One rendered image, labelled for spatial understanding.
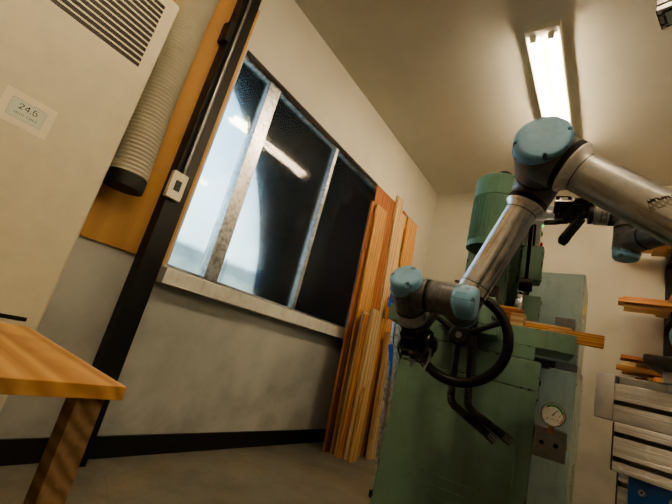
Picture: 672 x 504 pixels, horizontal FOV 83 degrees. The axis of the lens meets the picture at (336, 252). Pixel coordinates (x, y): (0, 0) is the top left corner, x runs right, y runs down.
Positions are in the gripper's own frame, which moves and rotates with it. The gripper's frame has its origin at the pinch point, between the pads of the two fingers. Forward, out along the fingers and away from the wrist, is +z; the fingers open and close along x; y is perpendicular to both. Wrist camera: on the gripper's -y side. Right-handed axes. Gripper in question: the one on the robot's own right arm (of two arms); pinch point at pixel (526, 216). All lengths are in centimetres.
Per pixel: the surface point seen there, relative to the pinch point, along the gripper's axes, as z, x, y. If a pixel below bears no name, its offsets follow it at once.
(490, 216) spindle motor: 12.6, -0.4, -0.8
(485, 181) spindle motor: 16.6, -11.2, 10.3
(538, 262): -5.3, -13.8, -23.9
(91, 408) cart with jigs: 58, 128, 3
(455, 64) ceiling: 59, -141, 60
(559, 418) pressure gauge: -15, 54, -40
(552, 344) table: -12.1, 35.7, -29.2
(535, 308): -6.2, 0.9, -37.4
